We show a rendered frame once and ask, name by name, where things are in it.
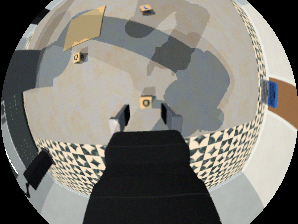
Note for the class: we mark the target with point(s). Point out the tan flat mat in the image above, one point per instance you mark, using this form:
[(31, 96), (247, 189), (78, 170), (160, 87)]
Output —
[(85, 27)]

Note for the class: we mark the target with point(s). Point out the tan block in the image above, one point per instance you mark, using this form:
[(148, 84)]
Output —
[(145, 9), (145, 101), (78, 58)]

